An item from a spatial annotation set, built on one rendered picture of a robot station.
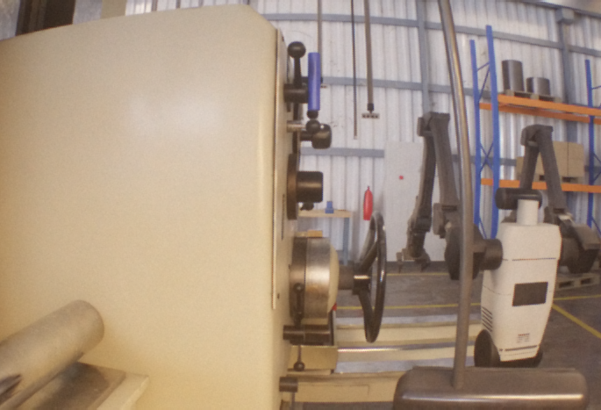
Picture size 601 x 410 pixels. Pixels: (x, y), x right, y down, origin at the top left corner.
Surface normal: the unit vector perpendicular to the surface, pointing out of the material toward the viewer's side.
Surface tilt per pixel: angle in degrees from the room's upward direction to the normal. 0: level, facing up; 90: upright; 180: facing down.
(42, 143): 90
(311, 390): 90
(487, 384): 20
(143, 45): 90
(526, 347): 90
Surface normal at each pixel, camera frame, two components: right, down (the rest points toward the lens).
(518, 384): -0.10, -0.91
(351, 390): -0.07, 0.08
